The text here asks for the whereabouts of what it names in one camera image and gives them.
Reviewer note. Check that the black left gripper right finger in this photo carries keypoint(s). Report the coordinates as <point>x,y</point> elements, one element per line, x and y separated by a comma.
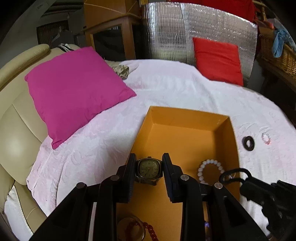
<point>180,187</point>

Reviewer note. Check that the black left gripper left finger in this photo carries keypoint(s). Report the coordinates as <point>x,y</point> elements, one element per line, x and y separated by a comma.
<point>118,188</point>

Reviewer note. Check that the gold face metal wristwatch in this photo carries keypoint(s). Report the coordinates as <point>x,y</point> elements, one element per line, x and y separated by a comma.
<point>148,171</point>

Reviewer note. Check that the gold bangle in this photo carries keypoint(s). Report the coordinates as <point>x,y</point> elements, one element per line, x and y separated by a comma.
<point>130,228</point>

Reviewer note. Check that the orange cardboard box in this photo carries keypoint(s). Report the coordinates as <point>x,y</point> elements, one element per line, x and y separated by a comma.
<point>189,137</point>

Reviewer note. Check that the white embossed bedspread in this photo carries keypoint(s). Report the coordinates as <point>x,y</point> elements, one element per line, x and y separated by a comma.
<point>265,136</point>

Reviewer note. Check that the magenta pillow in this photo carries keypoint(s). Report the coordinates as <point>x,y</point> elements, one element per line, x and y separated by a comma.
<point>71,89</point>

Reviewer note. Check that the cream leather headboard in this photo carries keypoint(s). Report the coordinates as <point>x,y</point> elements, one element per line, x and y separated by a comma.
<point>22,132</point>

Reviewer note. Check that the red square cushion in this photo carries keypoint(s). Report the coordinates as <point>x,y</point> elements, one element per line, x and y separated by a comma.
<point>218,61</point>

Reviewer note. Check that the blue cloth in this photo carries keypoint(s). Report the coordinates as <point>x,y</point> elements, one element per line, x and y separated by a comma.
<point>281,37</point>

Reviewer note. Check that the brown wooden cabinet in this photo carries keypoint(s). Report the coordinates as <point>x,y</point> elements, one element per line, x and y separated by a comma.
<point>109,28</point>

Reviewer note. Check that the silver foil insulation panel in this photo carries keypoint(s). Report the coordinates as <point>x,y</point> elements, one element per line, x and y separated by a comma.
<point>171,27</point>

